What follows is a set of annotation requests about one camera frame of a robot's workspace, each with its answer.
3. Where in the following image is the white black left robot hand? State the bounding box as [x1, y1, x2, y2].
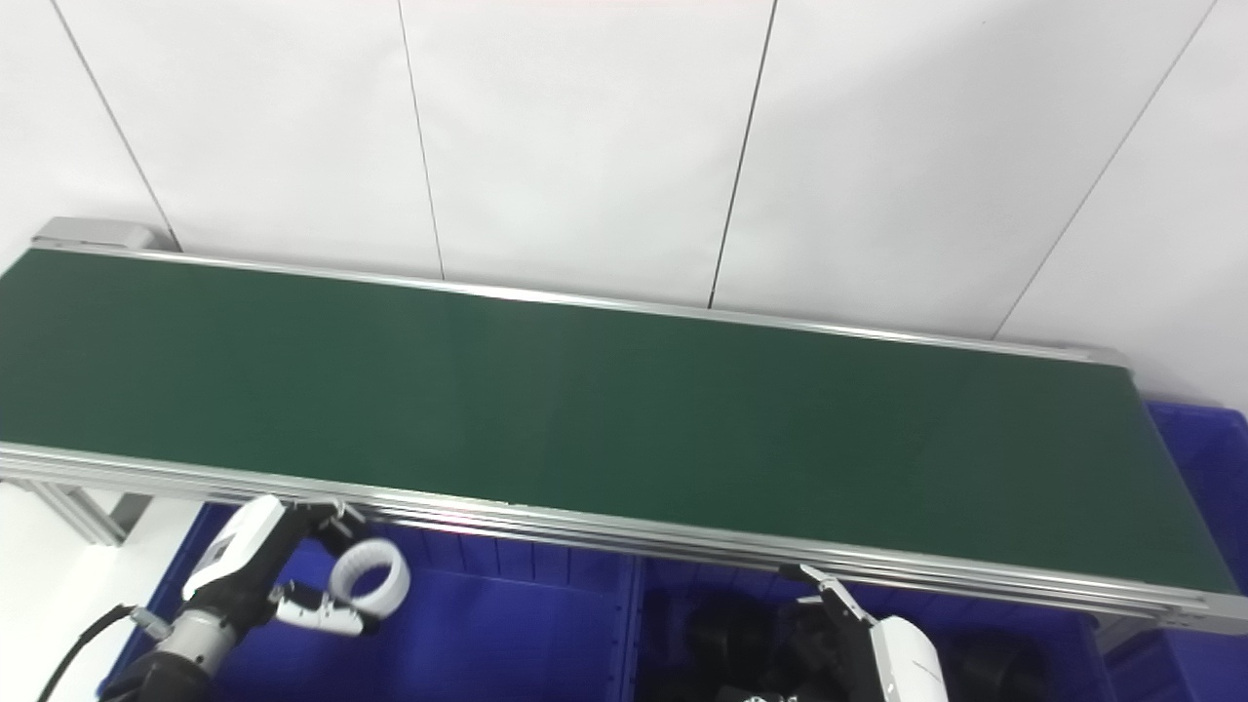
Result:
[182, 495, 381, 640]

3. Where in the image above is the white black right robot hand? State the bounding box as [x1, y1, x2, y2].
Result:
[717, 564, 952, 702]

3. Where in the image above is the white ring part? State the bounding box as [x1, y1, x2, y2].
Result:
[329, 538, 411, 620]

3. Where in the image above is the black cylinder part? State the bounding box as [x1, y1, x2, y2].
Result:
[778, 603, 847, 679]
[682, 600, 771, 676]
[951, 634, 1052, 702]

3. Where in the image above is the blue bin with black parts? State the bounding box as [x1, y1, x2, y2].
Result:
[634, 556, 1117, 702]

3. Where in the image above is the aluminium conveyor leg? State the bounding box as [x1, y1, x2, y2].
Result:
[10, 478, 152, 547]

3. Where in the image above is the blue bin for white parts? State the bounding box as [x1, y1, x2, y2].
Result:
[97, 502, 644, 702]

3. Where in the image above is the green conveyor belt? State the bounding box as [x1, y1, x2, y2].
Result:
[0, 239, 1248, 635]
[0, 249, 1239, 596]

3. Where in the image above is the blue bin at conveyor end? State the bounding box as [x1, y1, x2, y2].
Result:
[1102, 400, 1248, 702]

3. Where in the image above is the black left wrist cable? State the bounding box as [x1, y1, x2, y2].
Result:
[37, 604, 172, 702]

